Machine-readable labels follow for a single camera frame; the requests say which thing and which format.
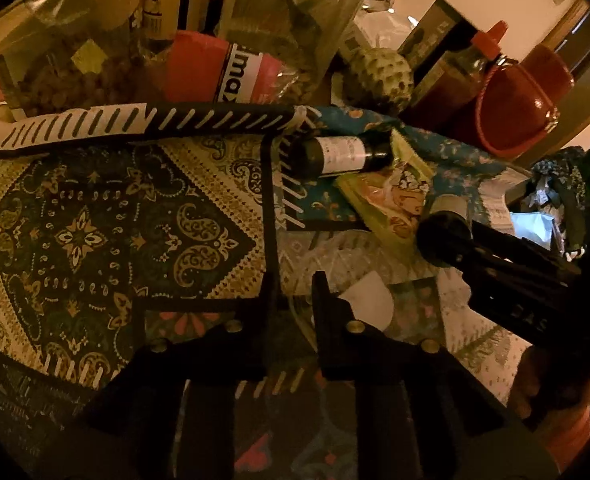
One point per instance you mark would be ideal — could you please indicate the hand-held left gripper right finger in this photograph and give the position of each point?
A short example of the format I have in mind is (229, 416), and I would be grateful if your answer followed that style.
(320, 320)

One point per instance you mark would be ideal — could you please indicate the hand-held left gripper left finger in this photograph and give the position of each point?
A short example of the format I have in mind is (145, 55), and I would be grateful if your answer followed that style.
(269, 320)

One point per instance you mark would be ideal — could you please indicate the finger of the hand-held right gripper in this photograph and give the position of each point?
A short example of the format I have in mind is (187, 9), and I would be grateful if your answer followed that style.
(515, 305)
(445, 240)

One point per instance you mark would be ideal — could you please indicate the small white cup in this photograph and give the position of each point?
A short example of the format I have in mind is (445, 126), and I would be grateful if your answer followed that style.
(447, 205)

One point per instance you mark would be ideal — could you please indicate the person's right hand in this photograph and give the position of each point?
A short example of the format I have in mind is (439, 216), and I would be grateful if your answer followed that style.
(527, 385)

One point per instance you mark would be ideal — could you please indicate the white paper piece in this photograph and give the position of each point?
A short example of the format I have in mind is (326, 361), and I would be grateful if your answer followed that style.
(372, 300)

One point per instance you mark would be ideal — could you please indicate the white bag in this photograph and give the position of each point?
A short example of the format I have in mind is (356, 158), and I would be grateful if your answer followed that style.
(532, 227)

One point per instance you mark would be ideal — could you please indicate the dark floral cloth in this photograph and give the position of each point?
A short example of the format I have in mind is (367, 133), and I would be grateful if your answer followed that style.
(557, 185)

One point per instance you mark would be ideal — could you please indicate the dark glass bottle white label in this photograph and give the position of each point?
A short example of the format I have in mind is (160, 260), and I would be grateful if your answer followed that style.
(340, 155)

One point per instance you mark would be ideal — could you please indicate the sauce bottle with red cap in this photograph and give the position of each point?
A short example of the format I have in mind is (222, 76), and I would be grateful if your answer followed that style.
(455, 75)

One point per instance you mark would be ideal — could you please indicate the patchwork printed tablecloth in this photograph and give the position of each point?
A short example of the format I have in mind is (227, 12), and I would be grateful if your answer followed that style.
(125, 230)

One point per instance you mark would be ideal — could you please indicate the green custard apple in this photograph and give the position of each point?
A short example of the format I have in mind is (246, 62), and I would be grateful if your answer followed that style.
(377, 80)

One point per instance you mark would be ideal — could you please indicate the dark cardboard box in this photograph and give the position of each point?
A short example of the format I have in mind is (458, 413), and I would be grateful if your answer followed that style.
(432, 25)

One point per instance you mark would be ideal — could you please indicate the wooden door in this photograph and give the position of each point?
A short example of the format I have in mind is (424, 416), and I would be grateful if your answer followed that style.
(572, 35)

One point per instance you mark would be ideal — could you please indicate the red packet with white label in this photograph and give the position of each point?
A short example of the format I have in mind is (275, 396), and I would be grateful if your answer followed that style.
(200, 67)

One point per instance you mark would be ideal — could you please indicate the clear bag of greens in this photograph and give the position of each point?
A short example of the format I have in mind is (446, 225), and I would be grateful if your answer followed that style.
(285, 25)

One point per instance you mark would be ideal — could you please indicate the clear bag of nuts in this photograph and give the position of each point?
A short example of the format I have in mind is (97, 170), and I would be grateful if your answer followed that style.
(60, 60)

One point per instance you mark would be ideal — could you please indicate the yellow tube with barcode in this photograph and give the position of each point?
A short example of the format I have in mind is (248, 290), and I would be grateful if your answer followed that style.
(160, 0)

